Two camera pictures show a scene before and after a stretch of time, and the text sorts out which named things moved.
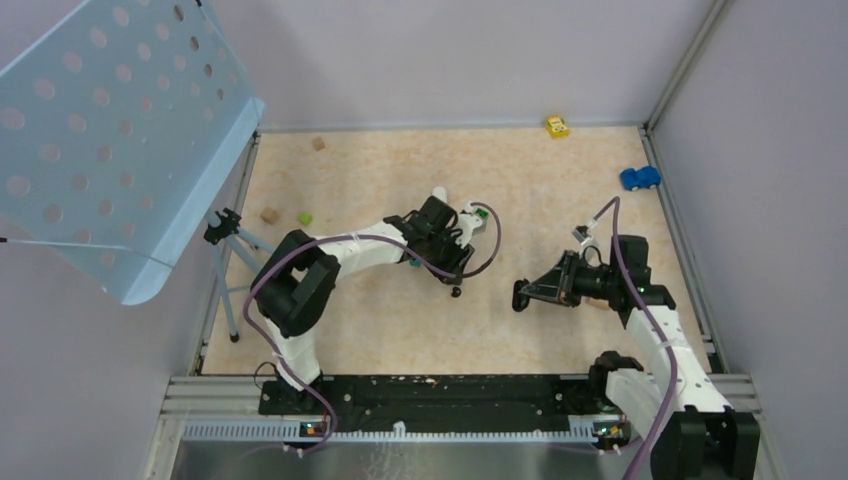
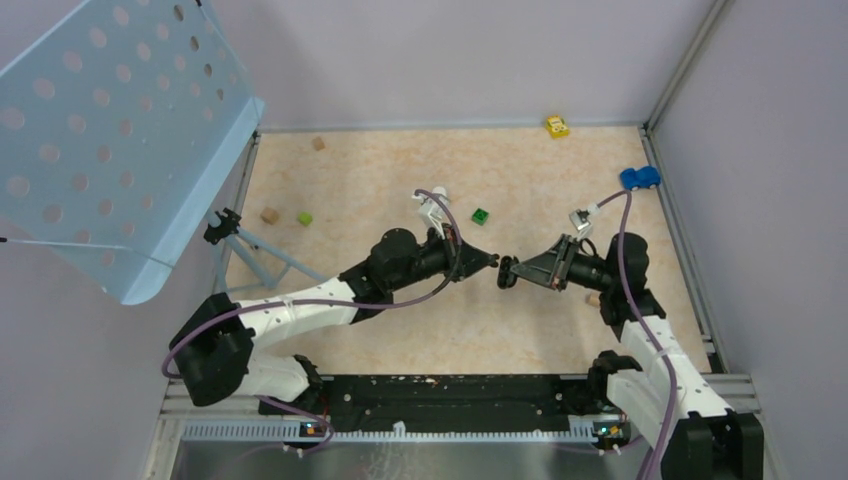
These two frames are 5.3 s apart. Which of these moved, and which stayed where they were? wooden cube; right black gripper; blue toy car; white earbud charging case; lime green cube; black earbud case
Moved: black earbud case; right black gripper
Stayed: blue toy car; white earbud charging case; lime green cube; wooden cube
